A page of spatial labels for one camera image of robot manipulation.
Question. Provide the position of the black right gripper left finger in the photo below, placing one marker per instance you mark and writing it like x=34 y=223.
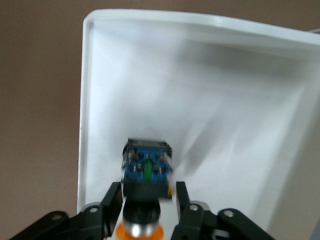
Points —
x=112 y=200

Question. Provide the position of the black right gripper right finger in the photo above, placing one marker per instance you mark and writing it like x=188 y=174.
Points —
x=183 y=200

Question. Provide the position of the blue push-button switch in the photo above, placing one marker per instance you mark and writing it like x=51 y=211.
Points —
x=147 y=172

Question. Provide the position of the white plastic drawer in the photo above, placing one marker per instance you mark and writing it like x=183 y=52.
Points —
x=200 y=100

